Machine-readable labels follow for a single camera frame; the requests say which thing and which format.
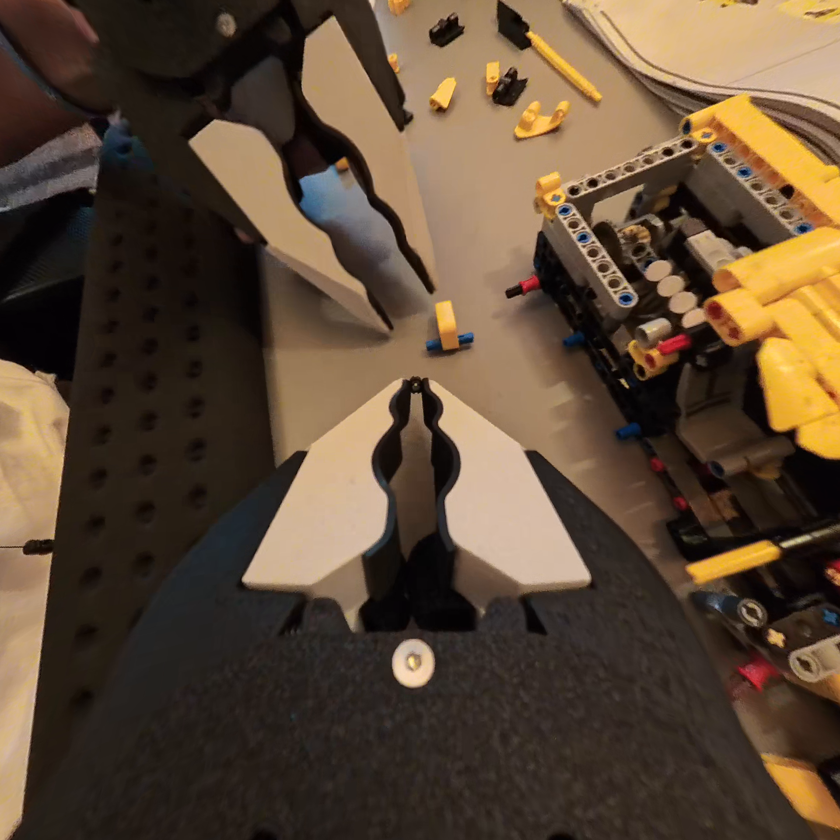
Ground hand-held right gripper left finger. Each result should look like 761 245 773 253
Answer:
241 377 409 611

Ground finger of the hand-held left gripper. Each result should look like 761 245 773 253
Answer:
295 16 437 294
189 118 395 332

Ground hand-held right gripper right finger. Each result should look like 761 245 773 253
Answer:
423 377 592 608

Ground instruction booklet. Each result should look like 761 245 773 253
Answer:
561 0 840 165

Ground person's left forearm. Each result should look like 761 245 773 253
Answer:
0 0 99 165

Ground grey desk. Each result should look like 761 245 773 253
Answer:
262 0 840 840

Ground scattered yellow black pieces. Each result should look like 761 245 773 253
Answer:
335 0 572 173

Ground thin yellow bar piece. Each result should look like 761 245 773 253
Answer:
497 0 602 104

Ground yellow toy car model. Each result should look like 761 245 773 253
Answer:
505 92 840 831

